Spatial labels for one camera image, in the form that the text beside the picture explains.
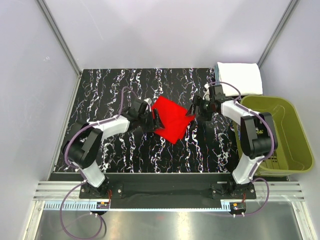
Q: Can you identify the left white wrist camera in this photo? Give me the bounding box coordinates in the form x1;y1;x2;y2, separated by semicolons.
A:
128;98;152;117

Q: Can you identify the aluminium frame rail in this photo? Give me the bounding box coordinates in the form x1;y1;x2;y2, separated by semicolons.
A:
33;180;305;202

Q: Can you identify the olive green plastic basket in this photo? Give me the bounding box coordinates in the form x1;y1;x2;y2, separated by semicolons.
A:
240;95;314;177

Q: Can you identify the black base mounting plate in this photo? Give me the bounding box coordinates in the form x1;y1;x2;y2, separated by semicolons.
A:
79;173;257;200

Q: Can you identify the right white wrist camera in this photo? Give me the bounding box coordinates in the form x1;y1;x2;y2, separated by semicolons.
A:
202;84;226;102

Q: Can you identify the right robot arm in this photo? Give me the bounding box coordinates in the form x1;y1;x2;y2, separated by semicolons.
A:
186;95;278;199

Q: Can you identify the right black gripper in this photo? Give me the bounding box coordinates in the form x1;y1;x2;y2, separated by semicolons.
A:
185;95;214;122

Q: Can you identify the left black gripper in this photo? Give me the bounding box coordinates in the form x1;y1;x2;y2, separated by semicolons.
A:
138;109;165;133

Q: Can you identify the white folded t-shirt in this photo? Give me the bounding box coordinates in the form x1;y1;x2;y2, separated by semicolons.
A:
218;62;263;96

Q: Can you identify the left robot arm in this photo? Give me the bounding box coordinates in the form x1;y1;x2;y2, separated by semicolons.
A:
61;109;165;198

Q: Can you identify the left aluminium corner post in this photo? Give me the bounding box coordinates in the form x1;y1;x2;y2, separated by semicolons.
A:
35;0;82;78

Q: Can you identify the right aluminium corner post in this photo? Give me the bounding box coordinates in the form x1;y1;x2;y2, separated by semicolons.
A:
257;0;300;68

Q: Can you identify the white slotted cable duct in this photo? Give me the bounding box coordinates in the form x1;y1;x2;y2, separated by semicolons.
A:
44;200;231;212

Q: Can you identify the aluminium corner post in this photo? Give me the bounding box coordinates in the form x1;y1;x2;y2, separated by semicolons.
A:
257;0;300;68
35;0;82;78

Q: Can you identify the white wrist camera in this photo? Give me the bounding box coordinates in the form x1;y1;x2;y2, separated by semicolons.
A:
202;84;226;102
128;98;152;117

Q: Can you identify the red t-shirt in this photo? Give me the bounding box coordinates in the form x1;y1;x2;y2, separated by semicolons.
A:
152;96;195;144

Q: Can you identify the light blue folded t-shirt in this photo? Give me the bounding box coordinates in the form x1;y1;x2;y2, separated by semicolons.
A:
214;63;221;82

